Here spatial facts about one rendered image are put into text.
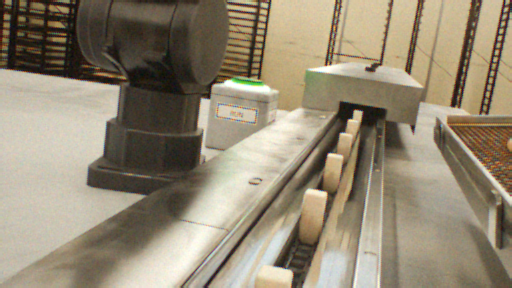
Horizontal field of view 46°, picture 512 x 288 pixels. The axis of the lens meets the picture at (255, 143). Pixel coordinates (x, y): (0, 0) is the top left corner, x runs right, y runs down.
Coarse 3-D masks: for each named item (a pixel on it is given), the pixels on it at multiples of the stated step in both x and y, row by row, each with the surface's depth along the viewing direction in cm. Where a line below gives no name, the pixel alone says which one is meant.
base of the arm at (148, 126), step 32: (128, 96) 50; (160, 96) 49; (192, 96) 51; (128, 128) 50; (160, 128) 50; (192, 128) 53; (96, 160) 51; (128, 160) 50; (160, 160) 50; (192, 160) 52
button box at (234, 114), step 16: (224, 96) 70; (240, 96) 69; (256, 96) 69; (272, 96) 70; (208, 112) 70; (224, 112) 70; (240, 112) 69; (256, 112) 69; (272, 112) 72; (208, 128) 71; (224, 128) 70; (240, 128) 70; (256, 128) 69; (208, 144) 71; (224, 144) 70
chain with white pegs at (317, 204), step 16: (352, 128) 77; (352, 144) 77; (336, 160) 50; (336, 176) 50; (320, 192) 37; (336, 192) 50; (304, 208) 36; (320, 208) 36; (304, 224) 36; (320, 224) 36; (304, 240) 37; (288, 256) 33; (304, 256) 34; (272, 272) 23; (288, 272) 23; (304, 272) 31
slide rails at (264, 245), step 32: (320, 160) 58; (352, 160) 60; (288, 192) 44; (352, 192) 47; (256, 224) 35; (288, 224) 36; (352, 224) 38; (256, 256) 30; (320, 256) 31; (352, 256) 32
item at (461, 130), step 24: (456, 120) 68; (480, 120) 67; (504, 120) 66; (456, 144) 48; (480, 144) 54; (504, 144) 54; (480, 168) 36; (504, 168) 42; (480, 192) 36; (504, 192) 34; (504, 216) 28
